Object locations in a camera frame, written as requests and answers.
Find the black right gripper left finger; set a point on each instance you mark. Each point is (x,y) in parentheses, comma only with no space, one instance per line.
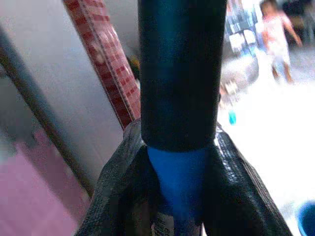
(118,191)

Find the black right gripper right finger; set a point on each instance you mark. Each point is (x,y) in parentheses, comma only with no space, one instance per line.
(241,191)

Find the blue plastic bucket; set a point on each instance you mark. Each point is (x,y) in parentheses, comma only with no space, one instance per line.
(306,217)

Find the small teal cup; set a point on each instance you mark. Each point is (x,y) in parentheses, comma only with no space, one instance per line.
(232,118)

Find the red patterned mattress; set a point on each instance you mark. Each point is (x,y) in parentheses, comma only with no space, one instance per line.
(110,66)

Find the child in white dress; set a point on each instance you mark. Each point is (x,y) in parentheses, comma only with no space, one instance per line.
(278,41)

